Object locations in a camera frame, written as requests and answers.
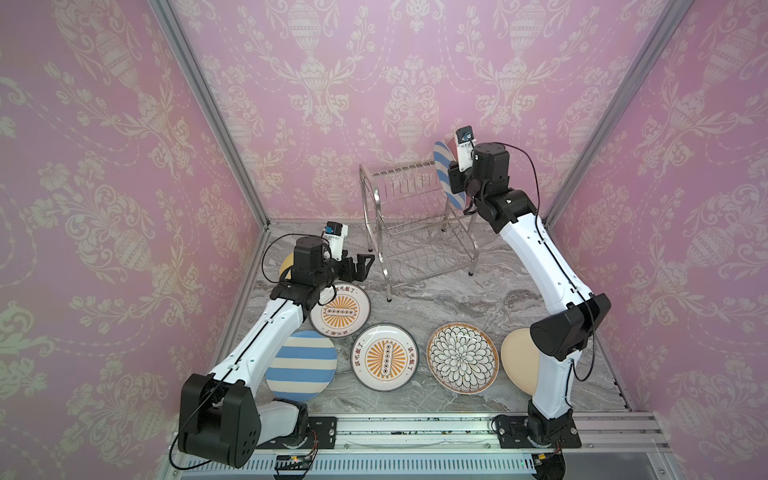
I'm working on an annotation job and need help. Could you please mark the blue striped plate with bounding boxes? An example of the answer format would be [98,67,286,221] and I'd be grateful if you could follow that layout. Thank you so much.
[433,141,466,210]
[265,330,338,402]

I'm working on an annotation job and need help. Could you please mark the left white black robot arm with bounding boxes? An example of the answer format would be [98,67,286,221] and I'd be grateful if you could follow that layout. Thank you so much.
[170,222,374,468]

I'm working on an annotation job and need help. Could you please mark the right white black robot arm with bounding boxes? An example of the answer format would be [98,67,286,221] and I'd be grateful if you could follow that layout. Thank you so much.
[448,140,611,447]

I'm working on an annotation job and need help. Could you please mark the upper orange sunburst plate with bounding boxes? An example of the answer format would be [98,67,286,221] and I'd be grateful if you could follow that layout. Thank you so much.
[310,282,371,338]

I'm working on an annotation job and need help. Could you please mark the orange sunburst plate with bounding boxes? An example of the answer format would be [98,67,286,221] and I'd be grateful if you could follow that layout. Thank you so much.
[310,282,371,338]
[350,324,419,392]

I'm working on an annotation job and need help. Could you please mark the yellow plate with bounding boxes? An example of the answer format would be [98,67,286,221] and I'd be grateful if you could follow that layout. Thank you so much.
[278,253,294,281]

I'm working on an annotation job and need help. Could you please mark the lower orange sunburst plate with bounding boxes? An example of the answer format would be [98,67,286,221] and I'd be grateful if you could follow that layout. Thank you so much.
[350,324,419,392]

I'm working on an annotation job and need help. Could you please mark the beige plate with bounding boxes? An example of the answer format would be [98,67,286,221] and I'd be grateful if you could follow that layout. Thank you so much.
[500,328,539,396]

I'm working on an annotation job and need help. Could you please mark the small electronics board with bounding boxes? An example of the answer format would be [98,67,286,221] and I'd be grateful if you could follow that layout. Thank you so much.
[275,454,315,472]

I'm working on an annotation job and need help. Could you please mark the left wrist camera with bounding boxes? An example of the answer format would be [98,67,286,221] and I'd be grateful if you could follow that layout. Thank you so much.
[323,221,349,261]

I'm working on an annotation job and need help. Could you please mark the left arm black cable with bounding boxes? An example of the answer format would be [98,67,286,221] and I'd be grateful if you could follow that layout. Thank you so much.
[167,232,337,472]

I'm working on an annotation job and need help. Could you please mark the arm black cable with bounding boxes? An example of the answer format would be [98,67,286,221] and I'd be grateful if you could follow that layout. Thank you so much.
[167,232,337,472]
[503,141,601,383]

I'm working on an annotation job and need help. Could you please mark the chrome wire dish rack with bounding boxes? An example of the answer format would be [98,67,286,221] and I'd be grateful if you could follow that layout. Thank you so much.
[358,160,480,301]

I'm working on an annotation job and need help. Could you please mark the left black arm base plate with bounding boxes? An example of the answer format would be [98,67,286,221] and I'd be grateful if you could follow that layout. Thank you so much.
[258,416,338,450]

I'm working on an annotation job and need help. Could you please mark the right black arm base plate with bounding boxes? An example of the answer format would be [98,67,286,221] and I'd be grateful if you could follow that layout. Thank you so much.
[491,414,582,449]

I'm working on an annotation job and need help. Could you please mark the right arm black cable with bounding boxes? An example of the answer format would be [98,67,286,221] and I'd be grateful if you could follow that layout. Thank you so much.
[503,141,601,383]

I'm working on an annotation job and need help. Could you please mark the aluminium rail frame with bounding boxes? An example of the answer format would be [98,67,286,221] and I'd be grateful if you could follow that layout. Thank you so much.
[159,412,684,479]

